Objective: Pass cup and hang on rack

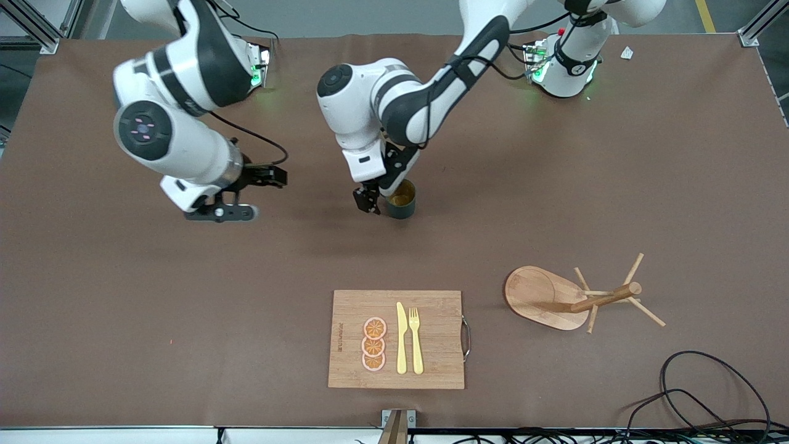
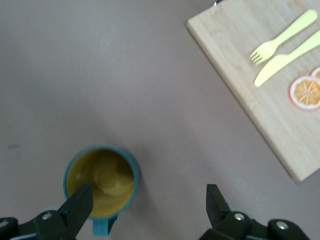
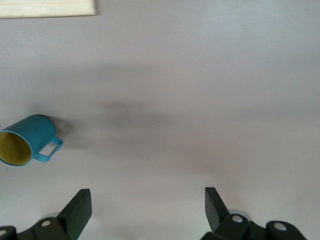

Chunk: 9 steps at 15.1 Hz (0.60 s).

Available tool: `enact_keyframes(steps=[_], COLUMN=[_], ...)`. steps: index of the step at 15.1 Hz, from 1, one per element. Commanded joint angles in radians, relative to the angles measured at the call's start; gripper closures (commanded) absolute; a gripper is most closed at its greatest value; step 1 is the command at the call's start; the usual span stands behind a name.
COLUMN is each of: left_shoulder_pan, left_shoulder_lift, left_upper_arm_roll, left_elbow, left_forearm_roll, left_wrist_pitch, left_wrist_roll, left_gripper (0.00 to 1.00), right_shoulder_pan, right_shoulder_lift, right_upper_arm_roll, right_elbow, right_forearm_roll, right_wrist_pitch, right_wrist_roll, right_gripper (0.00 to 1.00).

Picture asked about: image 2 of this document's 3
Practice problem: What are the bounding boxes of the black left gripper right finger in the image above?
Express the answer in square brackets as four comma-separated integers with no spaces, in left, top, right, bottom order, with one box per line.
[199,184,311,240]

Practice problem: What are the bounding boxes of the yellow plastic knife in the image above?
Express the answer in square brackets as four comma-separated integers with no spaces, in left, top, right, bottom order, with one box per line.
[253,29,320,88]

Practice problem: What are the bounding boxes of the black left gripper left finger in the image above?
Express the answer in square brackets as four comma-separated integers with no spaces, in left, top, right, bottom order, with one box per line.
[0,183,95,240]

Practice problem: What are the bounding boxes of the dark teal cup yellow inside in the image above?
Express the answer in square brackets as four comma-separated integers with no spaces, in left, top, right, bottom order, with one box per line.
[63,144,141,237]

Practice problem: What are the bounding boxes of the bamboo cutting board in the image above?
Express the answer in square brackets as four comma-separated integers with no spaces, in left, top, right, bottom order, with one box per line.
[186,0,320,183]

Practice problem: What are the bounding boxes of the yellow plastic fork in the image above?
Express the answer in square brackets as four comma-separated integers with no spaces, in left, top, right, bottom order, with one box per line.
[250,9,319,66]

